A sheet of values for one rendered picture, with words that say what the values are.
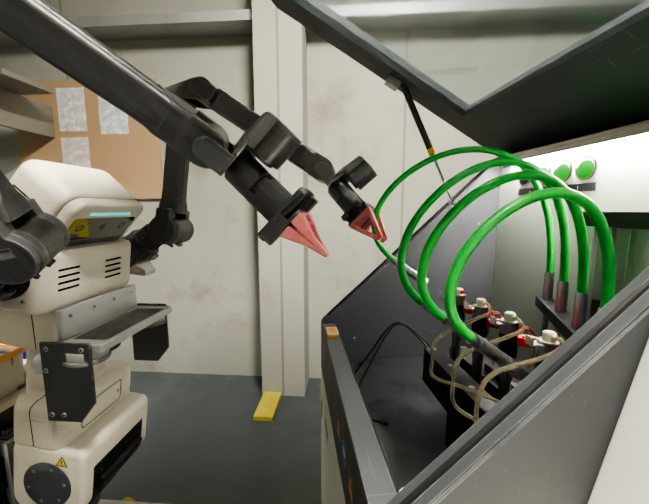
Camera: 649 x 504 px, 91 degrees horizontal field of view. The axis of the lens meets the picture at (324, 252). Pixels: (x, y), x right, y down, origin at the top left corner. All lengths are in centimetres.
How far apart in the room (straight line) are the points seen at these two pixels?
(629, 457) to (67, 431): 92
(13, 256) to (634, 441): 77
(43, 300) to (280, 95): 175
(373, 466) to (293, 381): 191
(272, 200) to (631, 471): 50
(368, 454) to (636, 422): 30
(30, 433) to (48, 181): 51
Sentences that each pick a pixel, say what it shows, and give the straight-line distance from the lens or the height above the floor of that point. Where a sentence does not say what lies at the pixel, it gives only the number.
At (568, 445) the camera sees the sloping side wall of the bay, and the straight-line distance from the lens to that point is 46.
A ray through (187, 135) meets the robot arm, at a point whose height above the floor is 139.
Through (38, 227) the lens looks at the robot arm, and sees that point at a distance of 66.
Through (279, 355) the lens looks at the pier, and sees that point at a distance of 234.
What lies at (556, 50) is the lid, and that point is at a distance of 80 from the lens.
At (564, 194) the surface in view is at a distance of 51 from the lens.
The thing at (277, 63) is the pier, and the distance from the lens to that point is 229.
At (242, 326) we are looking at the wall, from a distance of 261.
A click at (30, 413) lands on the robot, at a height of 88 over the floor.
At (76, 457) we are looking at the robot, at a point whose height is 79.
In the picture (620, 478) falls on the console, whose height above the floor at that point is 103.
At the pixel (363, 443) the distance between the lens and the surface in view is 56.
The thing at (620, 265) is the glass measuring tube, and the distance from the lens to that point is 80.
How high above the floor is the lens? 129
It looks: 8 degrees down
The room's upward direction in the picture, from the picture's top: straight up
